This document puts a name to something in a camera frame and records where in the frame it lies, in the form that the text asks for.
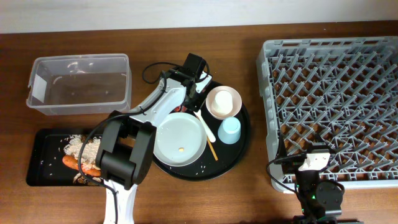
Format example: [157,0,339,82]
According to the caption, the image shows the red snack wrapper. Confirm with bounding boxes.
[174,106,187,113]

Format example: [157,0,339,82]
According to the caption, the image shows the grey plate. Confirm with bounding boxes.
[154,113,207,167]

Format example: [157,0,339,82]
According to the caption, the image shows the grey dishwasher rack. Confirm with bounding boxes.
[256,36,397,189]

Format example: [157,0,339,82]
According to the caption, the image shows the black rectangular tray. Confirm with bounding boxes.
[26,128,94,187]

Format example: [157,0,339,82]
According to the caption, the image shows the white cup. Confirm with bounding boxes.
[211,90,233,115]

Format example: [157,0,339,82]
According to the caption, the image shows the light blue cup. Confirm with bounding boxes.
[218,117,241,144]

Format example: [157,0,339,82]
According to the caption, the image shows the white plastic fork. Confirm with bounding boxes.
[193,110,216,142]

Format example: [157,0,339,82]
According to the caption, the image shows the rice and peanuts pile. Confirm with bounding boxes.
[58,134,103,184]

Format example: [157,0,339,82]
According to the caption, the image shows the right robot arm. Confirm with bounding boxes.
[280,142,345,224]

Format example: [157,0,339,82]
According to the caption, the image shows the pink bowl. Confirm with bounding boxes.
[205,86,242,120]

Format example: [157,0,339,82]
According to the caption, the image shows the orange carrot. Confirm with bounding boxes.
[62,155,101,177]

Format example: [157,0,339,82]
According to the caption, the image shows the wooden chopstick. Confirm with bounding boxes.
[206,136,218,161]

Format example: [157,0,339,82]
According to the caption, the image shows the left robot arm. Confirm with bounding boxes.
[95,54,211,223]

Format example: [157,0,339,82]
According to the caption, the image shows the clear plastic bin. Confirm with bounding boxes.
[26,54,132,116]

